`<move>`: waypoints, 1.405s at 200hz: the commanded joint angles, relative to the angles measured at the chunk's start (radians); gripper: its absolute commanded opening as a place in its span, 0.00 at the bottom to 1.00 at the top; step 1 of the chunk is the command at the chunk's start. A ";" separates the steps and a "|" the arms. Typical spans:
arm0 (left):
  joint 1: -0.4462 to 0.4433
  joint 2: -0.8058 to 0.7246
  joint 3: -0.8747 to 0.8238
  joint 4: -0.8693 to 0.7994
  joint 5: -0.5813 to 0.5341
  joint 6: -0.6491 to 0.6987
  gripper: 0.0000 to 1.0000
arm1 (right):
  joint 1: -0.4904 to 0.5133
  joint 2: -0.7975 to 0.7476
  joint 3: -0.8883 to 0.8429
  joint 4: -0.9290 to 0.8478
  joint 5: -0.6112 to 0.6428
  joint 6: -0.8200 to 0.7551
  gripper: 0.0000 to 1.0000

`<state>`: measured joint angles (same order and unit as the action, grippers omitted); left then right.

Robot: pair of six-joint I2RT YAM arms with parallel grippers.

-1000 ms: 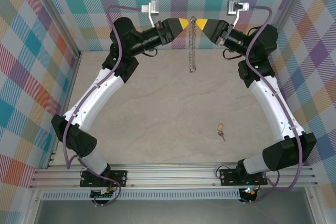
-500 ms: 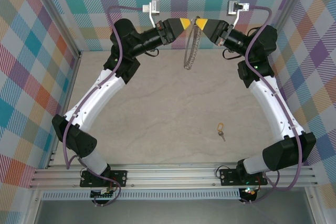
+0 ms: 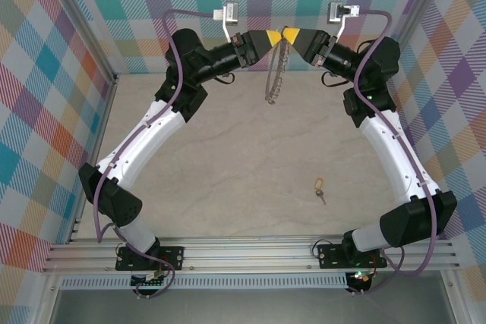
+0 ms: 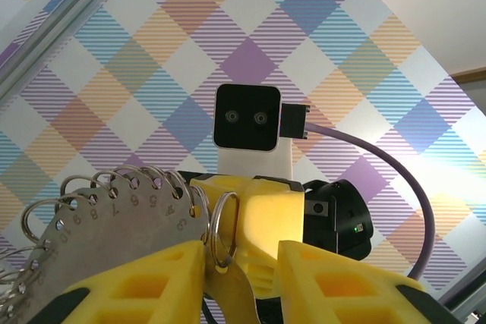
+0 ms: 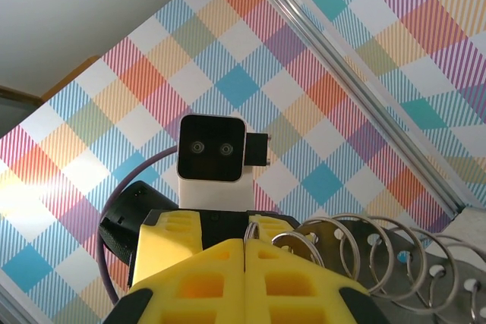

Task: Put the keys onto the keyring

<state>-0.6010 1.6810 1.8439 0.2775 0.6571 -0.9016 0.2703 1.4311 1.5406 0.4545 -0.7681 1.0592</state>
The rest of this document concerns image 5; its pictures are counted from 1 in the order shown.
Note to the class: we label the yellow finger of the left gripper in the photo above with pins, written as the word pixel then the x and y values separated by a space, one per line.
pixel 269 227
pixel 171 240

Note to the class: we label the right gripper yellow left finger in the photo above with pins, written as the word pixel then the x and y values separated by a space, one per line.
pixel 197 293

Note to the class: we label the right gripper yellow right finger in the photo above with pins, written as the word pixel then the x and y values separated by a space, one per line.
pixel 296 297

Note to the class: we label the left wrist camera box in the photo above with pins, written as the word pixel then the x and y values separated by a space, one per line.
pixel 210 149

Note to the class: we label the aluminium frame post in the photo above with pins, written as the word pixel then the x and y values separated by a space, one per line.
pixel 353 73

